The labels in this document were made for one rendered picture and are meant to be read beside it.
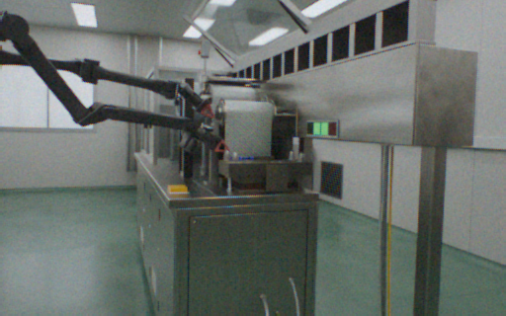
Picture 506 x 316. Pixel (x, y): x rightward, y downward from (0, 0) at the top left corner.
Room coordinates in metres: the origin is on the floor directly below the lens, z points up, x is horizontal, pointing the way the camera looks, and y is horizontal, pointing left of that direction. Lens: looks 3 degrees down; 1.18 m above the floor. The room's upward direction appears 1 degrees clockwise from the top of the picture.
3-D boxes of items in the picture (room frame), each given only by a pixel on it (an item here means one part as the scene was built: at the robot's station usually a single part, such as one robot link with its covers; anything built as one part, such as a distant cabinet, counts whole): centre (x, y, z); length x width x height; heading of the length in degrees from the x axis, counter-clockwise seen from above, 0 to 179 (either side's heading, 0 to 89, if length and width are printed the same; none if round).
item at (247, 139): (1.81, 0.03, 1.11); 0.23 x 0.01 x 0.18; 111
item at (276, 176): (1.64, -0.10, 0.96); 0.10 x 0.03 x 0.11; 111
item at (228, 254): (2.73, 0.44, 0.43); 2.52 x 0.64 x 0.86; 21
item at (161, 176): (2.72, 0.45, 0.88); 2.52 x 0.66 x 0.04; 21
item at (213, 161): (1.85, 0.21, 1.05); 0.06 x 0.05 x 0.31; 111
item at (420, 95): (2.59, -0.03, 1.29); 3.10 x 0.28 x 0.30; 21
